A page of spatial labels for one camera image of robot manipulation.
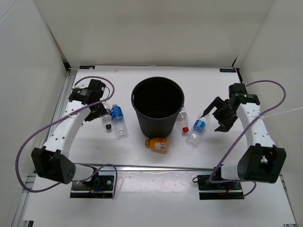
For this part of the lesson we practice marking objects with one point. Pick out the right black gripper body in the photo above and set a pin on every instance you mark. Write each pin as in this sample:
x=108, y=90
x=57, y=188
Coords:
x=224, y=114

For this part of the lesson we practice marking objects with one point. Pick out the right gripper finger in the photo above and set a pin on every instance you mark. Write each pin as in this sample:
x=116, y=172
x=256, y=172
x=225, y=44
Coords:
x=224, y=126
x=216, y=103

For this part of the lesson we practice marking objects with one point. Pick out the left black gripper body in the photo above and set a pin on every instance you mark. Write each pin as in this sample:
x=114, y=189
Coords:
x=96, y=112

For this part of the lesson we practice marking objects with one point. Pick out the small black cap bottle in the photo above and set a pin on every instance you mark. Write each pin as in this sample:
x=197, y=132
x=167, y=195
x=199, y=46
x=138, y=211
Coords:
x=107, y=118

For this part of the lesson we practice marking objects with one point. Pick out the blue label bottle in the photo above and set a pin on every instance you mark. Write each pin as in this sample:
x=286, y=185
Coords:
x=194, y=136
x=118, y=121

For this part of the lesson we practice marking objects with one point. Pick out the red cap clear bottle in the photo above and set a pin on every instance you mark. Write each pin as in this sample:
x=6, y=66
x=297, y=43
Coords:
x=182, y=121

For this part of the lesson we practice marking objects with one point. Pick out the orange juice bottle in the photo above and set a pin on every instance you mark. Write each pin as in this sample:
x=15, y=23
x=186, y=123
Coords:
x=159, y=145

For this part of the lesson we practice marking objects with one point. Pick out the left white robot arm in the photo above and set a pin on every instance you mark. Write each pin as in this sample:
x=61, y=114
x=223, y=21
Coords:
x=51, y=160

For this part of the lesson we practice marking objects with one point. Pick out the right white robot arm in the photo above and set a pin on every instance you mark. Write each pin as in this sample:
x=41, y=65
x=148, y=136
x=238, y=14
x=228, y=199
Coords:
x=262, y=162

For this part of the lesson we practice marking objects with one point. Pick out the black plastic bin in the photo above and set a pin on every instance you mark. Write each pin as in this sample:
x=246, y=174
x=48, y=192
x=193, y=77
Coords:
x=157, y=102

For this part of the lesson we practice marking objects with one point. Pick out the blue sticker right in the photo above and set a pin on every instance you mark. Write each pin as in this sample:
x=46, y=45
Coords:
x=227, y=70

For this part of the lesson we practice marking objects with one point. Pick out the blue sticker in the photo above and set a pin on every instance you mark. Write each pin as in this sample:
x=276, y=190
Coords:
x=86, y=67
x=227, y=70

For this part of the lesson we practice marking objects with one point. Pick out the blue sticker left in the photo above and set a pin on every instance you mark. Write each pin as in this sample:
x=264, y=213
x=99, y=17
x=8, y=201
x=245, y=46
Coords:
x=86, y=67

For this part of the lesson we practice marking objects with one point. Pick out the left aluminium frame rail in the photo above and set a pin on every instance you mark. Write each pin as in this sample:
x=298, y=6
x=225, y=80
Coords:
x=64, y=94

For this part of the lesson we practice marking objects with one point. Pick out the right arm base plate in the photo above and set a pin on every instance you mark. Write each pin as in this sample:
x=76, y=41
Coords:
x=217, y=191

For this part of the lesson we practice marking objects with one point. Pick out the white cable tie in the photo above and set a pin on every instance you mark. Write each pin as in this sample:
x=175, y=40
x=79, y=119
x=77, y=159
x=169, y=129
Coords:
x=279, y=113

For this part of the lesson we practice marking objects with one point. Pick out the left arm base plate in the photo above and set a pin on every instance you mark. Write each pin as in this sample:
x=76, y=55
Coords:
x=101, y=186

